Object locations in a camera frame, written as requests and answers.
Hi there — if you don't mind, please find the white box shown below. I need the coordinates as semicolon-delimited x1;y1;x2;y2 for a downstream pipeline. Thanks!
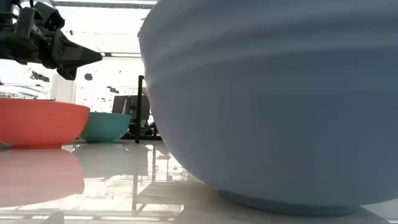
50;73;76;103

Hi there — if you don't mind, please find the teal bowl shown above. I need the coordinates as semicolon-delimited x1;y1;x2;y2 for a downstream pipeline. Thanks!
79;111;132;144

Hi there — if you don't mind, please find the large blue bowl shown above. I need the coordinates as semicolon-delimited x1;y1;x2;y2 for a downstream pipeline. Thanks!
138;0;398;217

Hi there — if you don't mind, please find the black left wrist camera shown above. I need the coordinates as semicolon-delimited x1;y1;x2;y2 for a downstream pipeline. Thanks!
33;1;66;32

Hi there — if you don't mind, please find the red bowl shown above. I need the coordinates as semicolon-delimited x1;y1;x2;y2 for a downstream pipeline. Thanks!
0;97;91;149

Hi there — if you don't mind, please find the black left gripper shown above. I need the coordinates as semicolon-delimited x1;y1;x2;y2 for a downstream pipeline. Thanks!
0;6;103;82

